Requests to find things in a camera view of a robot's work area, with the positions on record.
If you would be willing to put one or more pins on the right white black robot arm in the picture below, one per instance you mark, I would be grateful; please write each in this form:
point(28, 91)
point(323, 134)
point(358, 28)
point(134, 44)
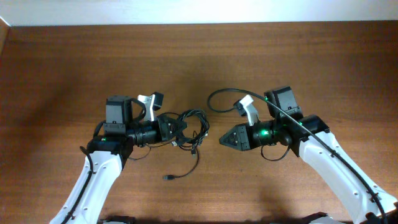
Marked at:
point(311, 140)

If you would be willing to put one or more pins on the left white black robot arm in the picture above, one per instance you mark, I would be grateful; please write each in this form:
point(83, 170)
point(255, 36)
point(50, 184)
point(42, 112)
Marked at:
point(105, 158)

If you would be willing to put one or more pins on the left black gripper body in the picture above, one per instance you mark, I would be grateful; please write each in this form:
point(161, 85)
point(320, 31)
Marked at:
point(145, 132)

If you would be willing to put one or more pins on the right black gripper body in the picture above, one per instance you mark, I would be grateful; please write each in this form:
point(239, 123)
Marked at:
point(264, 132)

